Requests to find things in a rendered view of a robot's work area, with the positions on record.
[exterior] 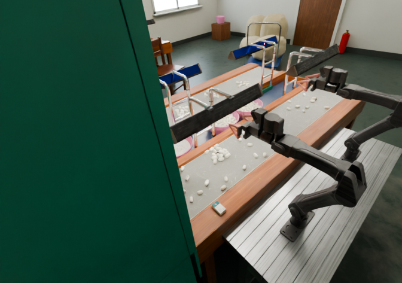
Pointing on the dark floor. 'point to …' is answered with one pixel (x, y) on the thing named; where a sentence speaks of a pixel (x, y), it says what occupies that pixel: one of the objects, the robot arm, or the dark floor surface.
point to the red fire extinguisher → (344, 42)
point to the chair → (166, 64)
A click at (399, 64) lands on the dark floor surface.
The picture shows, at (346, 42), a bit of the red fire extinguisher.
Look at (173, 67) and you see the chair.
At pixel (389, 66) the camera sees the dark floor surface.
